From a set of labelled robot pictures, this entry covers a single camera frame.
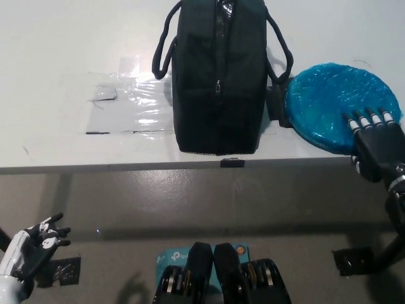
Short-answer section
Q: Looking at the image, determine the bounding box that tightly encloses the robot right hand white black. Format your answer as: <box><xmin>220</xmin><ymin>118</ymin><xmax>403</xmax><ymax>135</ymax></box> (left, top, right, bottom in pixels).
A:
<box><xmin>342</xmin><ymin>107</ymin><xmax>405</xmax><ymax>184</ymax></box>

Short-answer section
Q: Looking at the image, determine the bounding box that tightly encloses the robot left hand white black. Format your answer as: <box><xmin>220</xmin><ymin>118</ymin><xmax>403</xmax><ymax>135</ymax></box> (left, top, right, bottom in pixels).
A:
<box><xmin>0</xmin><ymin>212</ymin><xmax>72</xmax><ymax>284</ymax></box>

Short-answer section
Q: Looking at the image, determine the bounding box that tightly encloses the blue plastic-wrapped plate stack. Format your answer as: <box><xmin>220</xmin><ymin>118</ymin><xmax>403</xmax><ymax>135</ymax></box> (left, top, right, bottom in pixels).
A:
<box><xmin>283</xmin><ymin>62</ymin><xmax>402</xmax><ymax>155</ymax></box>

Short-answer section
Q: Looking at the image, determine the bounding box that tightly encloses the black fabric bag with handles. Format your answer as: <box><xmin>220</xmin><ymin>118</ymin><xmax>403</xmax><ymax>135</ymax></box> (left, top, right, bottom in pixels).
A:
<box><xmin>152</xmin><ymin>0</ymin><xmax>294</xmax><ymax>156</ymax></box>

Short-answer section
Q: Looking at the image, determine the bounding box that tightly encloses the robot left black body block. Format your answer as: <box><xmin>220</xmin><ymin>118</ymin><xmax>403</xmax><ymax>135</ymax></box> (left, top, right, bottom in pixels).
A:
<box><xmin>151</xmin><ymin>242</ymin><xmax>213</xmax><ymax>304</ymax></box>

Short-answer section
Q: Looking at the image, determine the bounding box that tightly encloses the black tape patch on table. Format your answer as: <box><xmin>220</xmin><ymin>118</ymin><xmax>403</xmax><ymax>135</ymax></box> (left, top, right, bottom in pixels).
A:
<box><xmin>266</xmin><ymin>77</ymin><xmax>294</xmax><ymax>128</ymax></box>

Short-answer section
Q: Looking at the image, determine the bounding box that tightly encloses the teal tp-link box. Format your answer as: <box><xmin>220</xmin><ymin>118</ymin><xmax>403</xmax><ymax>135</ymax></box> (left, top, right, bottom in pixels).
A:
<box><xmin>155</xmin><ymin>245</ymin><xmax>252</xmax><ymax>292</ymax></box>

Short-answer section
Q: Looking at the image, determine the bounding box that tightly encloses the small black tape strip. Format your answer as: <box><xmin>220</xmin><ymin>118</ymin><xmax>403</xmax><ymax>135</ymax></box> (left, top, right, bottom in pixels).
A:
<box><xmin>220</xmin><ymin>157</ymin><xmax>246</xmax><ymax>168</ymax></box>

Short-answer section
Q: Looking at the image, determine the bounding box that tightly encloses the small grey tape patch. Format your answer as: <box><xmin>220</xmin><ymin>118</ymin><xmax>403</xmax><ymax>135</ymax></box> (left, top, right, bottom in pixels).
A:
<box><xmin>87</xmin><ymin>85</ymin><xmax>118</xmax><ymax>103</ymax></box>

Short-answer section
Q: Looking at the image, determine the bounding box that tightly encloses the clear glossy tape sheet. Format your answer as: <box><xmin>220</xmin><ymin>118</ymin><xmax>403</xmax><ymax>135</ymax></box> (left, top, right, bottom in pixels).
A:
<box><xmin>85</xmin><ymin>56</ymin><xmax>177</xmax><ymax>136</ymax></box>

